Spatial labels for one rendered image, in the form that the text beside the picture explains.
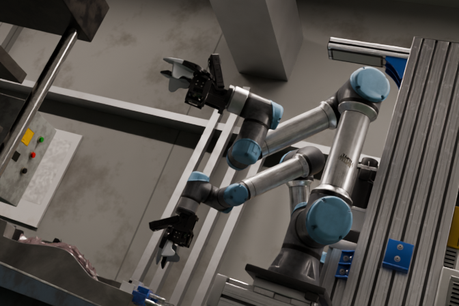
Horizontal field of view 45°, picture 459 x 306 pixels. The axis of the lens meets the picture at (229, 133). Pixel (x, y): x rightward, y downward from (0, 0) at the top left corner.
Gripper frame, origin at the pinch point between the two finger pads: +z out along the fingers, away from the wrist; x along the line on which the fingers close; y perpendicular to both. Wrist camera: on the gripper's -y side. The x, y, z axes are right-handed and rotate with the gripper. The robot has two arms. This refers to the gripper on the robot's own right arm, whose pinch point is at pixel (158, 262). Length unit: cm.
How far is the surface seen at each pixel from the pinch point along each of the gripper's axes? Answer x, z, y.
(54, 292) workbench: -76, 22, 9
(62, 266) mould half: -51, 15, -6
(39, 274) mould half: -53, 19, -10
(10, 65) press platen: -20, -50, -82
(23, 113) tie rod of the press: -9, -36, -74
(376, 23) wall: 206, -271, 24
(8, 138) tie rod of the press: -9, -25, -74
